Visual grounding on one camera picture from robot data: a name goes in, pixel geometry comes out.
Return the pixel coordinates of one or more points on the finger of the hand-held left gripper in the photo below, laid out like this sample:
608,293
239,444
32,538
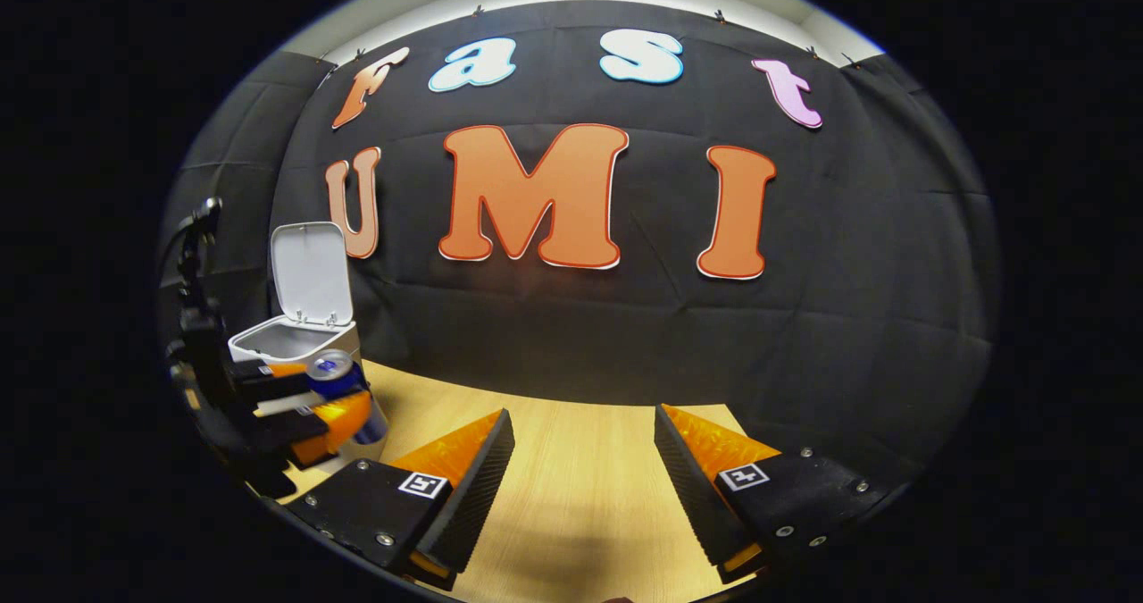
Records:
286,431
268,387

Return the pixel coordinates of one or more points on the white desktop garbage bin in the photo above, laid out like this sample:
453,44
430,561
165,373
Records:
308,272

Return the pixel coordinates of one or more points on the wooden desktop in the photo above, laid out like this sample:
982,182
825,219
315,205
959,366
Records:
580,496

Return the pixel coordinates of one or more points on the blue pop can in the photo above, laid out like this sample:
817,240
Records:
337,378

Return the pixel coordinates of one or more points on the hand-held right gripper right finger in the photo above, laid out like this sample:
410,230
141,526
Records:
692,496

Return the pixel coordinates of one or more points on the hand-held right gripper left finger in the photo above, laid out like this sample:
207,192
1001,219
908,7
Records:
478,496

